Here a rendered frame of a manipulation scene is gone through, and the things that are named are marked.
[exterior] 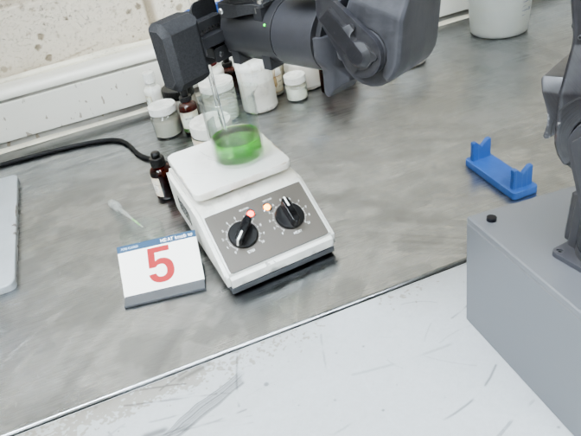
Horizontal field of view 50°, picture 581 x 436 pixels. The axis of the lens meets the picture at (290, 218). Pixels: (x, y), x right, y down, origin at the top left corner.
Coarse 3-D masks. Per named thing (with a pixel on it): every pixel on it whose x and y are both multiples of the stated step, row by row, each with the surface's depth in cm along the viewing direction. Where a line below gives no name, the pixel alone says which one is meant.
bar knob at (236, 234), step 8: (248, 216) 66; (240, 224) 65; (248, 224) 65; (232, 232) 66; (240, 232) 64; (248, 232) 66; (256, 232) 66; (232, 240) 66; (240, 240) 64; (248, 240) 66; (256, 240) 66
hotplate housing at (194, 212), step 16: (176, 176) 75; (272, 176) 71; (288, 176) 71; (176, 192) 74; (240, 192) 69; (256, 192) 69; (192, 208) 69; (208, 208) 68; (224, 208) 68; (192, 224) 72; (208, 240) 66; (320, 240) 67; (208, 256) 70; (288, 256) 66; (304, 256) 67; (320, 256) 68; (224, 272) 65; (240, 272) 65; (256, 272) 65; (272, 272) 67; (240, 288) 66
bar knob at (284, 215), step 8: (288, 200) 67; (280, 208) 68; (288, 208) 66; (296, 208) 68; (280, 216) 67; (288, 216) 67; (296, 216) 66; (280, 224) 67; (288, 224) 67; (296, 224) 66
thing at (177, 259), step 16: (176, 240) 70; (192, 240) 70; (128, 256) 69; (144, 256) 69; (160, 256) 69; (176, 256) 69; (192, 256) 69; (128, 272) 69; (144, 272) 69; (160, 272) 69; (176, 272) 69; (192, 272) 69; (128, 288) 68
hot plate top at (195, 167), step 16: (208, 144) 76; (272, 144) 74; (176, 160) 74; (192, 160) 74; (208, 160) 73; (272, 160) 71; (288, 160) 70; (192, 176) 70; (208, 176) 70; (224, 176) 69; (240, 176) 69; (256, 176) 69; (192, 192) 68; (208, 192) 67; (224, 192) 68
